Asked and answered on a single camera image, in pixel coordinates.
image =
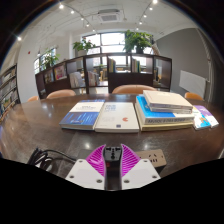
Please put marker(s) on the thick yellowish book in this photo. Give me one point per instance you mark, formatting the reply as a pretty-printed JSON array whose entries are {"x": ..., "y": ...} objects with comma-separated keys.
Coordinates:
[{"x": 166, "y": 126}]

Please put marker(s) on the large potted green plant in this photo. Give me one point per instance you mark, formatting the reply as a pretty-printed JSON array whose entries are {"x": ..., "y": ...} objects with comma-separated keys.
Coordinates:
[{"x": 138, "y": 40}]

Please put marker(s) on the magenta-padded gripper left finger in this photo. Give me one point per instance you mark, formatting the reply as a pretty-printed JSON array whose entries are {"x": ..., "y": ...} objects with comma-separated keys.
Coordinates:
[{"x": 83, "y": 173}]

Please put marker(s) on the ceiling air conditioner unit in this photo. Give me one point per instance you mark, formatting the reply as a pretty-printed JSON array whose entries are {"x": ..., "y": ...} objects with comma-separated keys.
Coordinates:
[{"x": 109, "y": 16}]

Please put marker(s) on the light blue cover book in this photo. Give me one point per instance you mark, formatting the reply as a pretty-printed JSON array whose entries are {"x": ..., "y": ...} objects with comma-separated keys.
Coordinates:
[{"x": 146, "y": 111}]

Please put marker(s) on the small potted green plant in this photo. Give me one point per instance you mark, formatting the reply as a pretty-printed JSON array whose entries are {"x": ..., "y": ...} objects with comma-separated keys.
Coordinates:
[
  {"x": 50, "y": 60},
  {"x": 83, "y": 46}
]

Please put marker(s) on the dark blue and white book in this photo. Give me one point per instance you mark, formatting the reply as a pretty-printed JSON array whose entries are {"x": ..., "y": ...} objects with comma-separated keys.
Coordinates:
[{"x": 81, "y": 116}]

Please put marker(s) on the purple and white book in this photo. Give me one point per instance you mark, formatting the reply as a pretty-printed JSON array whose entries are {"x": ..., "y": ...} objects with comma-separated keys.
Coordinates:
[{"x": 208, "y": 115}]

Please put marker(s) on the black power strip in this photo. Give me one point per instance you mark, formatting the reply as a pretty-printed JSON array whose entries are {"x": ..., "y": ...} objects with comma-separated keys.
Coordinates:
[{"x": 151, "y": 156}]

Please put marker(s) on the wall bookcase with books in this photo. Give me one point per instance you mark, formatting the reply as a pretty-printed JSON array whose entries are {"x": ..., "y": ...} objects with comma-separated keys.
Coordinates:
[{"x": 8, "y": 90}]

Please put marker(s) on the orange chairs group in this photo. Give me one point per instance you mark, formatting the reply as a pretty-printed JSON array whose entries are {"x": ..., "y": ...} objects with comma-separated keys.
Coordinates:
[{"x": 133, "y": 89}]

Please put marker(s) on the white book with red dot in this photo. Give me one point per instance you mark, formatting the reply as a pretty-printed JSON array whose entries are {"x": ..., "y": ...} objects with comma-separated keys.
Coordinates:
[{"x": 116, "y": 116}]

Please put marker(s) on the ceiling spot lights group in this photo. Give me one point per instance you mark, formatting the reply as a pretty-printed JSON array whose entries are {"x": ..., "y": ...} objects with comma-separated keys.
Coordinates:
[{"x": 61, "y": 6}]

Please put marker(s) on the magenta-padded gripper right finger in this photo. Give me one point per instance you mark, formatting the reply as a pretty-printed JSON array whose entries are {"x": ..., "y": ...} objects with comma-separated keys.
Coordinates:
[{"x": 143, "y": 173}]

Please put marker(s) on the colourful yellow and blue book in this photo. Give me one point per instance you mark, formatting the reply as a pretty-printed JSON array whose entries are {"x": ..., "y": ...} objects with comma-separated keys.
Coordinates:
[{"x": 200, "y": 121}]

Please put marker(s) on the large white wall radiator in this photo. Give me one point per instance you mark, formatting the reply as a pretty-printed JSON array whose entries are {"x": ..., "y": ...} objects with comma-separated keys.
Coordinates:
[{"x": 193, "y": 83}]

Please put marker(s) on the dark brown open shelf unit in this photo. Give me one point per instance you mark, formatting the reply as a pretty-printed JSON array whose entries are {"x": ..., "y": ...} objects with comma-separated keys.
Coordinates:
[{"x": 126, "y": 81}]

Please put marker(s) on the beige hardcover book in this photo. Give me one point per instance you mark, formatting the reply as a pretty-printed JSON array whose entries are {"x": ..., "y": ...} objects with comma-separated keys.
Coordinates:
[{"x": 166, "y": 100}]

